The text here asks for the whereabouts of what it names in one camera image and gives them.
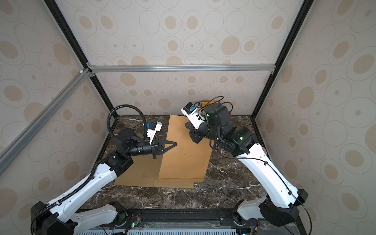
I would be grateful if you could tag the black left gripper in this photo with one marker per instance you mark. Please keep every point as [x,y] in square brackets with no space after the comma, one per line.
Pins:
[159,149]

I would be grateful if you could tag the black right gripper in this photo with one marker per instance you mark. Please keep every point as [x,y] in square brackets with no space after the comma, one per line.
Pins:
[194,133]

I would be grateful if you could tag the kraft file bag stack bottom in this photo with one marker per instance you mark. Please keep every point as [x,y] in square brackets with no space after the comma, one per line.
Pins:
[187,161]

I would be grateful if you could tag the kraft file bag stack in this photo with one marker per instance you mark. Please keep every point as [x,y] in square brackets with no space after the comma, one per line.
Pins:
[187,161]
[174,183]

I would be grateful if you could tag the kraft file bag stack top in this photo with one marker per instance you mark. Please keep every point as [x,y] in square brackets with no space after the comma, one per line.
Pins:
[174,183]

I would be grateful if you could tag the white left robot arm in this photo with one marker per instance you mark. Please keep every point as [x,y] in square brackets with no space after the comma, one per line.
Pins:
[60,216]

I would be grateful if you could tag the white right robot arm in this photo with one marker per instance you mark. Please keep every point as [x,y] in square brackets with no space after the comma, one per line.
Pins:
[280,204]

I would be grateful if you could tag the red toaster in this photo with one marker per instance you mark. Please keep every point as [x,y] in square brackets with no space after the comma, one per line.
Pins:
[203,103]

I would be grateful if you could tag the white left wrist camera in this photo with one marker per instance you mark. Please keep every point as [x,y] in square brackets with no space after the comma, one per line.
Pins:
[152,128]

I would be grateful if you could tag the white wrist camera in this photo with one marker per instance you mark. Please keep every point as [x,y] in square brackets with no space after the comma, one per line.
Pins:
[152,128]
[192,113]

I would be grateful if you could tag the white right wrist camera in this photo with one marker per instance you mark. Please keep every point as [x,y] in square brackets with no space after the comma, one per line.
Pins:
[192,113]

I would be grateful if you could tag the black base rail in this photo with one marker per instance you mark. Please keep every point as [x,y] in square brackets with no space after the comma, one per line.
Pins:
[218,218]

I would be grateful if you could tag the aluminium rail back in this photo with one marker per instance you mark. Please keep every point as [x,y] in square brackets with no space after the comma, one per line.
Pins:
[183,68]

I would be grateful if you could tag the aluminium rail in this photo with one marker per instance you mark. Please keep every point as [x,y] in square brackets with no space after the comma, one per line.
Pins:
[183,68]
[24,138]

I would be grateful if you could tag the black corner frame post right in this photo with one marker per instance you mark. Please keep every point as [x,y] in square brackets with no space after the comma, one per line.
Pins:
[296,26]

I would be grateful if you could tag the black corner frame post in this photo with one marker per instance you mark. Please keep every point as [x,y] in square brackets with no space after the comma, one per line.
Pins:
[54,9]
[296,26]

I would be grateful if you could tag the aluminium rail left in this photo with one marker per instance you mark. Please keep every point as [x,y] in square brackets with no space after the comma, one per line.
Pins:
[24,138]

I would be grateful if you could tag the black corner frame post left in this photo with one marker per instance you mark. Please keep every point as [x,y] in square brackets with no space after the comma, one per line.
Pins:
[54,9]

